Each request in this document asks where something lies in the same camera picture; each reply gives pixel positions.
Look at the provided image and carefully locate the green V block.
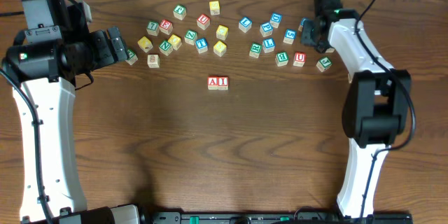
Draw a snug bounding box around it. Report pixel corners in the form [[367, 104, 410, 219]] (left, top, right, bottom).
[[126, 49, 138, 65]]

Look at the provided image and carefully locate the blue 5 block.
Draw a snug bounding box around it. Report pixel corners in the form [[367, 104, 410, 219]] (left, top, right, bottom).
[[283, 29, 297, 45]]

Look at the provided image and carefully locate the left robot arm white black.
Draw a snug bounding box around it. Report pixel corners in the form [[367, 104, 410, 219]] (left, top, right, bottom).
[[1, 25, 141, 223]]

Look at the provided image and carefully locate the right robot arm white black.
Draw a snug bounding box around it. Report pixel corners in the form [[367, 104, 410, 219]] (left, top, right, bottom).
[[301, 7, 416, 221]]

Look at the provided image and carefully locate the green R block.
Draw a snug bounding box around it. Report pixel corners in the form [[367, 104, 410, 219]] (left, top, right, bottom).
[[249, 43, 262, 58]]

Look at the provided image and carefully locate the blue L block lower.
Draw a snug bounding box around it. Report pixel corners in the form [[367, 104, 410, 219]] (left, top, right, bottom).
[[262, 38, 275, 53]]

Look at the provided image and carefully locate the yellow block left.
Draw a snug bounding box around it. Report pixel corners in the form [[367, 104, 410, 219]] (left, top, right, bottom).
[[137, 36, 153, 53]]

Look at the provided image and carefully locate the blue L block upper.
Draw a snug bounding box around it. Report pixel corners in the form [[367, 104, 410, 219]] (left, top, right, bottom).
[[239, 17, 252, 33]]

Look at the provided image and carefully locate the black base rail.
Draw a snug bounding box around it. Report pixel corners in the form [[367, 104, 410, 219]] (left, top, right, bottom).
[[140, 209, 414, 224]]

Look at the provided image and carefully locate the red U block lower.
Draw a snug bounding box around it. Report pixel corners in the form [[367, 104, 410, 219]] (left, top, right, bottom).
[[293, 52, 307, 67]]

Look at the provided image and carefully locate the green B block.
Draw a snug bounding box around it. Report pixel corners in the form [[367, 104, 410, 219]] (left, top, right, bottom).
[[275, 52, 289, 67]]

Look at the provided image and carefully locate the yellow block lower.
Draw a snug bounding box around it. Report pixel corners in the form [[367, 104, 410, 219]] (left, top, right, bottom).
[[213, 41, 227, 57]]

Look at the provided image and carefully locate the yellow block middle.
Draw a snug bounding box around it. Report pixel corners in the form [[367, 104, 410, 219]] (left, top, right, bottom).
[[216, 24, 229, 41]]

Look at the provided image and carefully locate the green j block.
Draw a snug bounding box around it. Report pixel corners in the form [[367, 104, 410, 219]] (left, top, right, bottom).
[[316, 57, 333, 72], [173, 5, 187, 20]]

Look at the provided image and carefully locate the blue P block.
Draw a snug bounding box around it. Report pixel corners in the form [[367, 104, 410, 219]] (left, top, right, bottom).
[[260, 22, 274, 37]]

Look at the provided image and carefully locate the green J block right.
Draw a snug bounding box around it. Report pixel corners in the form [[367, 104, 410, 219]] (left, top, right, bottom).
[[316, 57, 333, 72]]

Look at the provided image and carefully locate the plain wooden picture block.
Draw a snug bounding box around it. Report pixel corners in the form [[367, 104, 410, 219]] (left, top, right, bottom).
[[147, 55, 160, 68]]

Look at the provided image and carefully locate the green Z block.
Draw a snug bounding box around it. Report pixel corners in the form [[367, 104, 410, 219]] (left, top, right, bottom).
[[184, 29, 197, 45]]

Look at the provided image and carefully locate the red A block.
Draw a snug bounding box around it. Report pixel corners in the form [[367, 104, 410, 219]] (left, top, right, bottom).
[[207, 76, 218, 90]]

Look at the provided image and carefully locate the yellow block top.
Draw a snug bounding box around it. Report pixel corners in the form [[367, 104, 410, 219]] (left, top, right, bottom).
[[209, 1, 221, 15]]

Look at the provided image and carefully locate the blue l block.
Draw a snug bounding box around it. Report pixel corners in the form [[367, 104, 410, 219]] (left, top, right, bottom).
[[262, 38, 275, 53], [239, 17, 252, 33]]

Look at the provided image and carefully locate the red u block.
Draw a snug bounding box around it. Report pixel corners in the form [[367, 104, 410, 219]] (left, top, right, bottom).
[[293, 52, 307, 67], [197, 14, 211, 30]]

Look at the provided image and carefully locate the red I block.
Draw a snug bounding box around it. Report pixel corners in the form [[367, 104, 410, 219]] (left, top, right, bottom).
[[218, 76, 229, 90]]

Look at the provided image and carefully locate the red E block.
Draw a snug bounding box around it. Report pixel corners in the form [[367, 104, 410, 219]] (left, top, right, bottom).
[[159, 20, 174, 35]]

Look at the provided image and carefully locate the blue D block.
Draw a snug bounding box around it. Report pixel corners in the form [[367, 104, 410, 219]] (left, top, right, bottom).
[[269, 13, 283, 28]]

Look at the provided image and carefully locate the red U block upper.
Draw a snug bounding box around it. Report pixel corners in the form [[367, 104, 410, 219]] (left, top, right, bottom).
[[197, 14, 211, 30]]

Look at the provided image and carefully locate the blue T block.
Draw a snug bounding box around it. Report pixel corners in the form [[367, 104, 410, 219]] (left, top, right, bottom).
[[195, 38, 208, 54]]

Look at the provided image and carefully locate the green N block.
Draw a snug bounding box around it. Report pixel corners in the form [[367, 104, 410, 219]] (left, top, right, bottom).
[[159, 40, 173, 56]]

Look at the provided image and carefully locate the yellow block beside N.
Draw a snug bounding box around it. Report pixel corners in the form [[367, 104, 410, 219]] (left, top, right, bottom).
[[168, 34, 182, 50]]

